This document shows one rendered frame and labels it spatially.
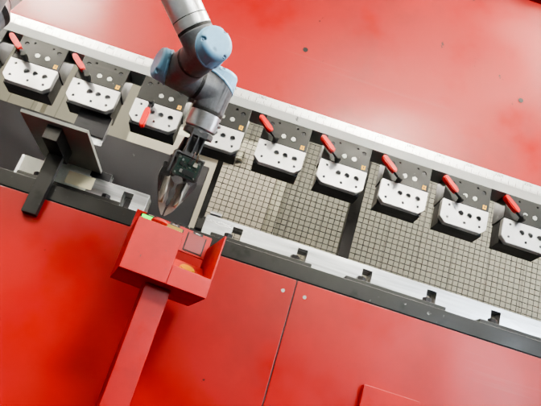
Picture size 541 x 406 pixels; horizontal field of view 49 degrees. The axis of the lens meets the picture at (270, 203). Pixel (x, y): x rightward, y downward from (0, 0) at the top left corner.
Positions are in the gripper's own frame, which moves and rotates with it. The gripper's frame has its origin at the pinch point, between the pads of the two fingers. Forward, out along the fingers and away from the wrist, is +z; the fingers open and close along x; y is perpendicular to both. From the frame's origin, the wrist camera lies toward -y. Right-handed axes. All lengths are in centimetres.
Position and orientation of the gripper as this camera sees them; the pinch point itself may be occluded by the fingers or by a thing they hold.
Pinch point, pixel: (164, 209)
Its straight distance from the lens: 140.9
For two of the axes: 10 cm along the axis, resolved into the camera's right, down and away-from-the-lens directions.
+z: -3.9, 9.2, -0.4
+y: 2.5, 0.6, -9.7
